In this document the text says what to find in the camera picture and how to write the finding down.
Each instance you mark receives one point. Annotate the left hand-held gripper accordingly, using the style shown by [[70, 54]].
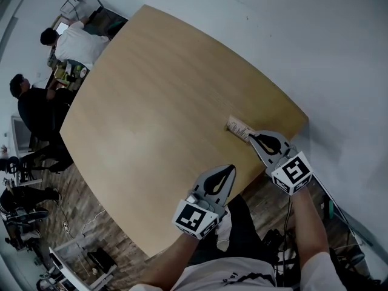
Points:
[[194, 220]]

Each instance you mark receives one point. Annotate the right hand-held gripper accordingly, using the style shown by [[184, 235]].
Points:
[[292, 174]]

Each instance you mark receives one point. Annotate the white printed paper label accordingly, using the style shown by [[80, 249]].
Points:
[[239, 127]]

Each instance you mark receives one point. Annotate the person's left forearm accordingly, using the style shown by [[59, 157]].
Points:
[[175, 259]]

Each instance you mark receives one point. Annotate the person's right forearm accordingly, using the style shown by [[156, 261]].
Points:
[[307, 226]]

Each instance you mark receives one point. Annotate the person's black trousers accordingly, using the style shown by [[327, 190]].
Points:
[[242, 232]]

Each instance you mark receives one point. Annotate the green-headed broom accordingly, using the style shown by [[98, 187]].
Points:
[[331, 210]]

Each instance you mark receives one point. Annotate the person's white shirt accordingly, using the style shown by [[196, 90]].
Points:
[[230, 274]]

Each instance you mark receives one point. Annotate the light wooden table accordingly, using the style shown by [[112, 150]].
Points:
[[157, 102]]

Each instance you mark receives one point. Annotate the black floor box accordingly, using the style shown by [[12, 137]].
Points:
[[101, 262]]

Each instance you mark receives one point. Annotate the white power strip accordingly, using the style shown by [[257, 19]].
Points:
[[66, 226]]

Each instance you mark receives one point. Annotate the white desk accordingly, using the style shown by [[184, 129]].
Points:
[[69, 262], [20, 135]]

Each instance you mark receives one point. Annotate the white round plate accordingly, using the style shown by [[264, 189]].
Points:
[[82, 71]]

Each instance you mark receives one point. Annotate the dark cluttered desk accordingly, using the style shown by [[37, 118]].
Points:
[[100, 20]]

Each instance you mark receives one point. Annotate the lit laptop screen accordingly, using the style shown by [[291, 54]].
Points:
[[62, 28]]

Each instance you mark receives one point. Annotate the grey wall conduit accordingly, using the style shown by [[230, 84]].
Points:
[[7, 38]]

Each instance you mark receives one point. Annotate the grey wall electrical panel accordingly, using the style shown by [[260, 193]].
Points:
[[3, 5]]

